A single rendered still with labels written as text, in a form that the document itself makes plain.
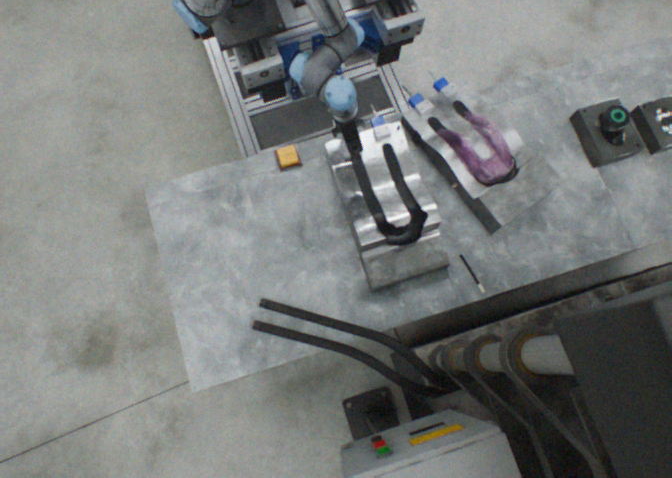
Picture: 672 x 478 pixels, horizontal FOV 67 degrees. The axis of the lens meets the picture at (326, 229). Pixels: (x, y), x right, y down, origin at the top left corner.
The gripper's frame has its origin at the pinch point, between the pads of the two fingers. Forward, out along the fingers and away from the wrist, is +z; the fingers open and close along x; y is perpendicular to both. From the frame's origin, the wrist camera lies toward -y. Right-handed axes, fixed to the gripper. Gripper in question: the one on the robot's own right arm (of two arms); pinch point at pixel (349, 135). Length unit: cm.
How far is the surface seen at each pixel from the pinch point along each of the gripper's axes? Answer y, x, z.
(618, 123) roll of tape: -22, -85, 13
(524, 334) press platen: -62, -15, -68
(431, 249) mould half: -42.2, -13.0, 4.4
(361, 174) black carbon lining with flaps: -12.1, 0.3, 4.8
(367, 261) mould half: -39.6, 7.3, 2.0
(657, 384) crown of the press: -61, -14, -110
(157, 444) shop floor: -86, 122, 67
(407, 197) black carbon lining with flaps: -24.4, -11.0, 2.2
